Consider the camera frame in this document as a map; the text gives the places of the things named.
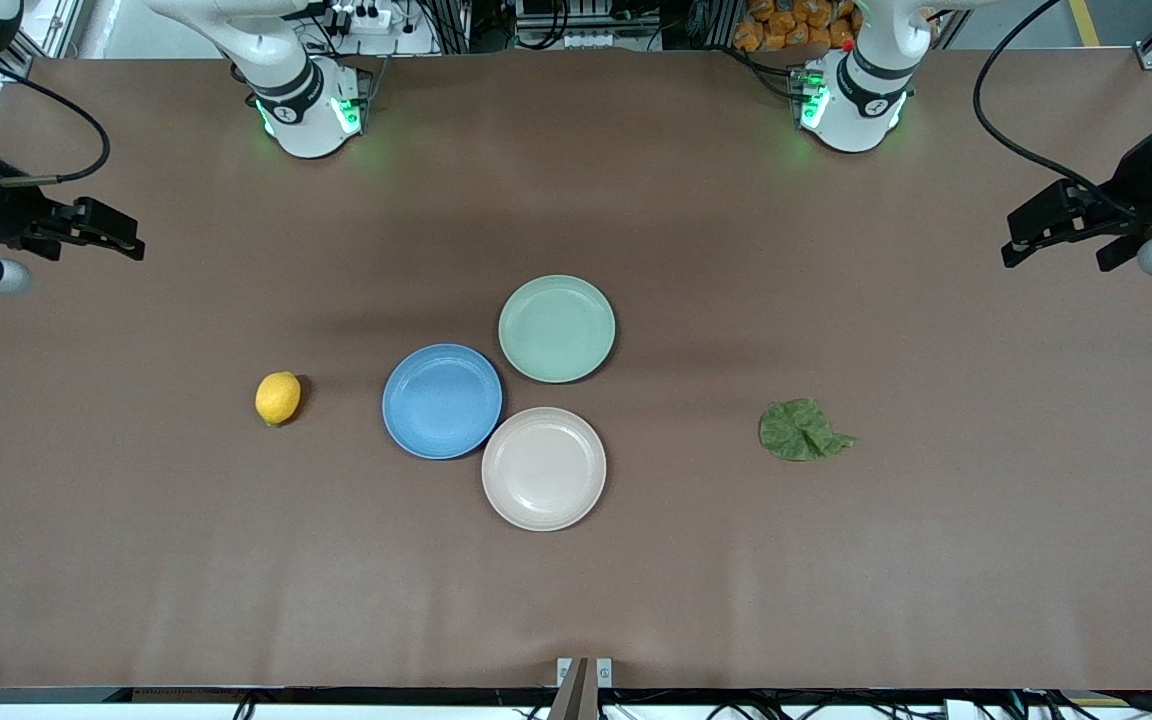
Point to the bag of orange snacks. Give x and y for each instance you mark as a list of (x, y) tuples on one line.
[(786, 25)]

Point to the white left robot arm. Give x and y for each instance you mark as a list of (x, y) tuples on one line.
[(861, 110)]

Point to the black aluminium frame profile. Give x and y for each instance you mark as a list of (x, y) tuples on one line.
[(448, 22)]

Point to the beige plate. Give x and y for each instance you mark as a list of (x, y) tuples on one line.
[(544, 470)]

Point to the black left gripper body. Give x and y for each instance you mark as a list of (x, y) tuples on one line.
[(1139, 193)]

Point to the green plate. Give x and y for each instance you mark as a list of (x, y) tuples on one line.
[(556, 330)]

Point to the metal table edge bracket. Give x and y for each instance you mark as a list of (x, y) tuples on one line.
[(604, 672)]

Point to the blue plate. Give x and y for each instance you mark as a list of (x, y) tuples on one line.
[(441, 402)]

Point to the white power strip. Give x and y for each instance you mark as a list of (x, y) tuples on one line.
[(368, 14)]

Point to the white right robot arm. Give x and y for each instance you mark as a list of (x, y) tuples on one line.
[(306, 120)]

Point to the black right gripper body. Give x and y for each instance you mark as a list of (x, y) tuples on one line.
[(4, 211)]

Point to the green lettuce leaf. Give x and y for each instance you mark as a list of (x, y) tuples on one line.
[(798, 432)]

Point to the yellow lemon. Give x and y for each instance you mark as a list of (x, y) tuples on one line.
[(278, 398)]

